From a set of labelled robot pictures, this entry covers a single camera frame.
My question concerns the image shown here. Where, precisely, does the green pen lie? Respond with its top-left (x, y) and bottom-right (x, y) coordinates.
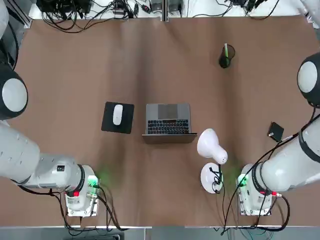
top-left (223, 42), bottom-right (231, 65)

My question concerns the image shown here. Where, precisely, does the black mesh pen holder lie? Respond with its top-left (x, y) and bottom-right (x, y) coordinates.
top-left (218, 44), bottom-right (237, 69)

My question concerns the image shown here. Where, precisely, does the grey open laptop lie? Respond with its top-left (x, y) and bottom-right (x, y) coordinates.
top-left (141, 103), bottom-right (198, 145)

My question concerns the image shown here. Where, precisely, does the white computer mouse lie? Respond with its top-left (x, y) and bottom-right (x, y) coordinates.
top-left (112, 104), bottom-right (124, 126)

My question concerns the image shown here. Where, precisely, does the white desk lamp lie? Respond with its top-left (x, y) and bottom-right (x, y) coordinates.
top-left (196, 127), bottom-right (229, 195)

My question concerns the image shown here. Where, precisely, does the black mouse pad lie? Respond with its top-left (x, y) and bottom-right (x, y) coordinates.
top-left (100, 101), bottom-right (136, 135)

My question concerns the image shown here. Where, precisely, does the small black box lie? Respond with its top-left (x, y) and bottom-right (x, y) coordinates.
top-left (267, 121), bottom-right (285, 143)

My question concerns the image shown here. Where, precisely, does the black electronics box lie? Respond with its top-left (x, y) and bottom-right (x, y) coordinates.
top-left (36, 0), bottom-right (92, 14)

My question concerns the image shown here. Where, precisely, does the black lamp cable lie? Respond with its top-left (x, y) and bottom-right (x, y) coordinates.
top-left (209, 163), bottom-right (227, 235)

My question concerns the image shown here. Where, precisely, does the black left arm base cable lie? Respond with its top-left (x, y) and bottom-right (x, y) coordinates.
top-left (19, 184), bottom-right (130, 232)

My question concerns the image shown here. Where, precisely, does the aluminium frame post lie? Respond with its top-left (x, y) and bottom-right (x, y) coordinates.
top-left (161, 0), bottom-right (169, 23)

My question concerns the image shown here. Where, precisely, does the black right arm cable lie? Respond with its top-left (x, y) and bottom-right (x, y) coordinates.
top-left (223, 99), bottom-right (320, 230)

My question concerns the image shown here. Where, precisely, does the black cable on table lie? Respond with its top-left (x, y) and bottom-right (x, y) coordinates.
top-left (40, 11), bottom-right (118, 34)

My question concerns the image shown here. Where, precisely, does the aluminium frame rail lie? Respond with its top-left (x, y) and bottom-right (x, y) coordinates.
top-left (306, 9), bottom-right (320, 29)
top-left (14, 4), bottom-right (33, 29)

